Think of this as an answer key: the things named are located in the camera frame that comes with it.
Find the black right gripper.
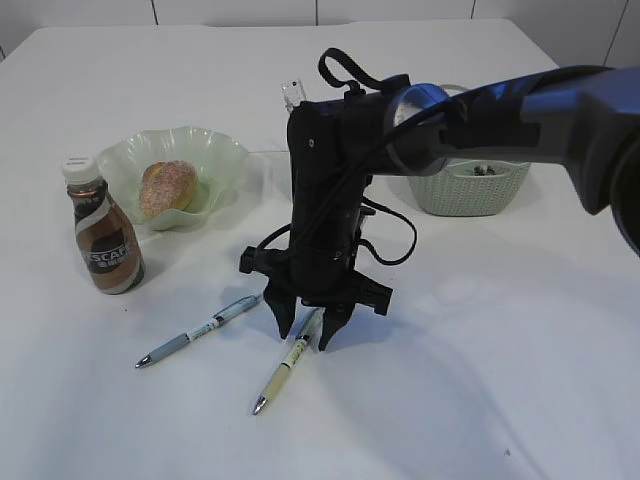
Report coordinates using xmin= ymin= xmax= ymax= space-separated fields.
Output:
xmin=240 ymin=94 xmax=398 ymax=351

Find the beige grip pen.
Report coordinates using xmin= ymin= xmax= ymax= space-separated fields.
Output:
xmin=252 ymin=308 xmax=324 ymax=416

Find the green wavy glass plate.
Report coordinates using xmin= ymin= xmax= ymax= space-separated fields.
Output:
xmin=96 ymin=126 xmax=249 ymax=231

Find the sugar-dusted bread roll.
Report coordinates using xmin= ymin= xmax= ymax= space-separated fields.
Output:
xmin=139 ymin=161 xmax=198 ymax=220

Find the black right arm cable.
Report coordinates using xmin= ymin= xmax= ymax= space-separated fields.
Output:
xmin=257 ymin=47 xmax=461 ymax=266

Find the grey paper ball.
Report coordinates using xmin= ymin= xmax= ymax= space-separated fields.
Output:
xmin=473 ymin=164 xmax=498 ymax=176

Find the green plastic woven basket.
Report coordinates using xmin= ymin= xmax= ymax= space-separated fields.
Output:
xmin=405 ymin=83 xmax=531 ymax=218

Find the blue black right robot arm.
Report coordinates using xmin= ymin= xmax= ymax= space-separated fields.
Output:
xmin=240 ymin=66 xmax=639 ymax=344

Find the Nescafe coffee bottle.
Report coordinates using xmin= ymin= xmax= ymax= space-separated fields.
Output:
xmin=62 ymin=157 xmax=145 ymax=295

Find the blue-grey grip pen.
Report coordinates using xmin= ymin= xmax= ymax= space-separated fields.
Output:
xmin=135 ymin=295 xmax=262 ymax=369

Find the clear plastic ruler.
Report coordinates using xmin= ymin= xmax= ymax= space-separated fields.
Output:
xmin=280 ymin=78 xmax=307 ymax=114

